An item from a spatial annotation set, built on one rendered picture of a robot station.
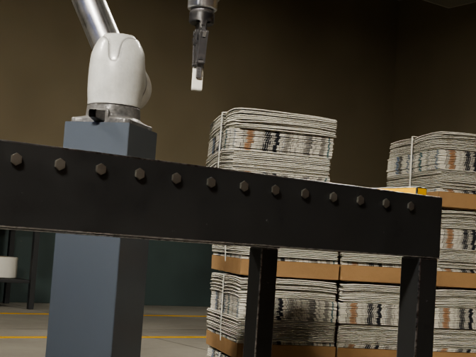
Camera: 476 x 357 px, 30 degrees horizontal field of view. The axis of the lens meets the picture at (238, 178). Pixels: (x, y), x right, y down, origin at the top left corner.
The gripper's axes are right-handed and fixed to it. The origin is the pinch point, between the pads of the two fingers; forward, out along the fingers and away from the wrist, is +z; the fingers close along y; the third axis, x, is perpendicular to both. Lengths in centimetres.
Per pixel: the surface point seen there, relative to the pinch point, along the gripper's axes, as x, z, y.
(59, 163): 42, 39, -127
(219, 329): -12, 73, 1
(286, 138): -22.5, 17.7, -20.3
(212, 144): -8.4, 17.7, 11.2
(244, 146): -10.8, 21.0, -20.0
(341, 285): -42, 57, -19
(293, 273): -28, 55, -19
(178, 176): 24, 39, -119
